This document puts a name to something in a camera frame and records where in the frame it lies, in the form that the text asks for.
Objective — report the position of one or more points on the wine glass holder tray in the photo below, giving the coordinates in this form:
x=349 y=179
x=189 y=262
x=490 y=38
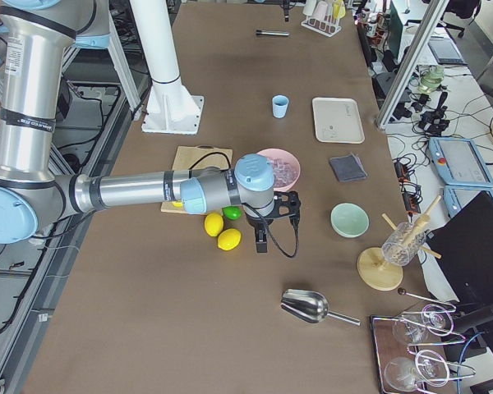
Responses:
x=410 y=349

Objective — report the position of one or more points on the bamboo cutting board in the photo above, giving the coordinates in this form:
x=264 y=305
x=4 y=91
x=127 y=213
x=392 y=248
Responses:
x=201 y=157

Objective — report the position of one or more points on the black monitor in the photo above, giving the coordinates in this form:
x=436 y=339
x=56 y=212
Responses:
x=466 y=247

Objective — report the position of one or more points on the aluminium frame post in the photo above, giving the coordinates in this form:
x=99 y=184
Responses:
x=434 y=12

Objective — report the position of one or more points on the grey folded cloth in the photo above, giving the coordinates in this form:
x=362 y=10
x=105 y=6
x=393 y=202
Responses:
x=348 y=168

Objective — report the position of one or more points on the green lime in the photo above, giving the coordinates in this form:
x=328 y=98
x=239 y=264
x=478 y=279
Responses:
x=232 y=213

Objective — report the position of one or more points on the yellow cup on rack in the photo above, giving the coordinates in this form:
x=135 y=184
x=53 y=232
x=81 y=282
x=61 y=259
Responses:
x=339 y=9

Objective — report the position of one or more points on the pink cup on rack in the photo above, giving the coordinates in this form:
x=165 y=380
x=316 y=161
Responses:
x=320 y=10

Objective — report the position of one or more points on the yellow lemon far left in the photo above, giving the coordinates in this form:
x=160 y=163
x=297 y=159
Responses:
x=229 y=239

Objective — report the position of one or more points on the white cup on rack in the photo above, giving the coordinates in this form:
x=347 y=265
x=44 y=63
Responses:
x=309 y=8

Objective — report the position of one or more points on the textured glass tumbler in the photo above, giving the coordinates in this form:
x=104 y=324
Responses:
x=402 y=246

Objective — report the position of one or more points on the cream rectangular tray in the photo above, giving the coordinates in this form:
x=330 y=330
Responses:
x=337 y=120

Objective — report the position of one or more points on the green bowl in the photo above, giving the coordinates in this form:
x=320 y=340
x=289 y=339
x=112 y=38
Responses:
x=349 y=220

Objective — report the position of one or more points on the light blue cup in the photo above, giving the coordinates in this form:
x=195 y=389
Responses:
x=279 y=106

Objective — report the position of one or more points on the blue teach pendant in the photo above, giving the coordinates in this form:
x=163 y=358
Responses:
x=459 y=163
x=457 y=197

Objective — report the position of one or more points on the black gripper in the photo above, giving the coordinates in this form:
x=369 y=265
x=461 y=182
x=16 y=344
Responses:
x=256 y=222

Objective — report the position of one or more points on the pink bowl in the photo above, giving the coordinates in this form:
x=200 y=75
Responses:
x=284 y=155

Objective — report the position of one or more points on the yellow lemon near board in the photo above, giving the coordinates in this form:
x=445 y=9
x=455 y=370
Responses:
x=213 y=224

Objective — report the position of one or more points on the steel ice scoop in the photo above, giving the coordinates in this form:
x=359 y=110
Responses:
x=311 y=307

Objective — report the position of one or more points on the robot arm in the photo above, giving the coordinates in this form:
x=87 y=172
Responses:
x=31 y=197

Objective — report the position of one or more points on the steel muddler black tip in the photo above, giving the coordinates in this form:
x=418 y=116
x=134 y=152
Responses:
x=271 y=33

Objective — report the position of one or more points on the wooden cup tree stand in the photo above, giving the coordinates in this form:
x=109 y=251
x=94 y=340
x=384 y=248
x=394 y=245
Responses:
x=371 y=264

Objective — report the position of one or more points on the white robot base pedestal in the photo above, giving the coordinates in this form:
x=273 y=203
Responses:
x=171 y=109

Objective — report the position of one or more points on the clear fake ice cubes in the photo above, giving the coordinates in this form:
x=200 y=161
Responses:
x=284 y=173

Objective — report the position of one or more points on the white wire cup rack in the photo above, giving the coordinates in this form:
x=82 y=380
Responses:
x=329 y=27

